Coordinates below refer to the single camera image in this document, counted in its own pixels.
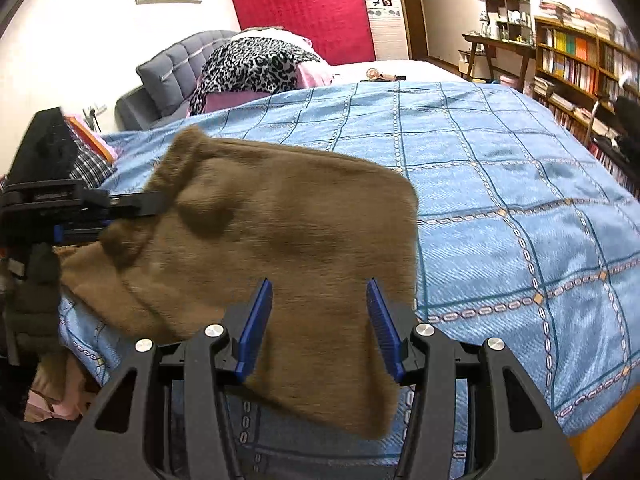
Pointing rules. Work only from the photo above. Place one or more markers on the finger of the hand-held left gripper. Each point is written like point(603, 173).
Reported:
point(145, 204)

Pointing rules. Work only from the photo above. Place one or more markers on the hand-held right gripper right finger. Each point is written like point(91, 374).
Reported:
point(385, 335)

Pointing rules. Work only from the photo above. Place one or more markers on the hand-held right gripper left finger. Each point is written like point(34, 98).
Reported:
point(255, 330)

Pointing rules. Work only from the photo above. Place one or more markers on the brown fleece pants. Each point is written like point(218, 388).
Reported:
point(300, 220)

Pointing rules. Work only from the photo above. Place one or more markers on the person's left hand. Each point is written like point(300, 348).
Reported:
point(35, 300)

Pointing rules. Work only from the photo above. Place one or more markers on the dark plaid pillow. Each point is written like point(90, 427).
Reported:
point(92, 170)

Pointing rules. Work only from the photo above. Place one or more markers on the orange pink cloth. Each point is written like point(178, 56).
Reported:
point(92, 137)

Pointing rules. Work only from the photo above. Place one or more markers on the grey padded headboard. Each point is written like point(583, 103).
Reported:
point(165, 70)

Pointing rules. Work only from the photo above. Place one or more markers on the leopard print cloth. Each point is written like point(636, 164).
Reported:
point(250, 67)

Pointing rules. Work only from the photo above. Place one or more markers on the blue checked blanket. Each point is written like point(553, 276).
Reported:
point(500, 185)

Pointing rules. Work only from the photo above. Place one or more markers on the beige cloth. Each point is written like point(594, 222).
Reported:
point(60, 390)

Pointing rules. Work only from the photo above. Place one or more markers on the red mattress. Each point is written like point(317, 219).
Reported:
point(305, 5)

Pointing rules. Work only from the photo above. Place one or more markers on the pink hair dryer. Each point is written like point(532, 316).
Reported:
point(382, 76)

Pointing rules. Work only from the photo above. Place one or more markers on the white bed sheet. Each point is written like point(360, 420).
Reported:
point(430, 71)

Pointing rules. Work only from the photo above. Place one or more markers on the pink bin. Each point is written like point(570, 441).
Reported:
point(511, 82)

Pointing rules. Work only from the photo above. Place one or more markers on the wooden desk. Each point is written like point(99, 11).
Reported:
point(495, 45)

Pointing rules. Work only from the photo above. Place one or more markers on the black chair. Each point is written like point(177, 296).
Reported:
point(627, 115)

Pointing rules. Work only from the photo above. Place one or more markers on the wooden bookshelf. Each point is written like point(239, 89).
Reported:
point(570, 60)

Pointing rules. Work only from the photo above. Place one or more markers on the small wooden shelf unit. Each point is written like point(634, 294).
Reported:
point(507, 15)

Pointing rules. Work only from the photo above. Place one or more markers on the stack of books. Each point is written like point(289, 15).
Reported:
point(580, 17)

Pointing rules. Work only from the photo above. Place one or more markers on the white wall socket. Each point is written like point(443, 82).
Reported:
point(96, 109)

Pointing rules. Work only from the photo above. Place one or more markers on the orange wooden bed frame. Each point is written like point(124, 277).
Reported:
point(605, 445)

